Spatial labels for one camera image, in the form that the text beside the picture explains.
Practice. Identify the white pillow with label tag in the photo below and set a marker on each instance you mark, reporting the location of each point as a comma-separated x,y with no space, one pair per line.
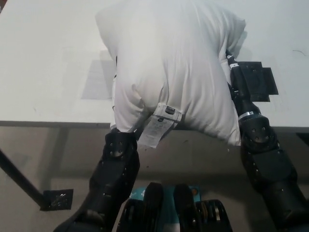
173,72

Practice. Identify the black taped floor plate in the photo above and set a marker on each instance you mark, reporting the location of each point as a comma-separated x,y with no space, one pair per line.
59,199

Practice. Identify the black diagonal table leg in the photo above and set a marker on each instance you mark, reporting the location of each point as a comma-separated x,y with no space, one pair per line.
19,174

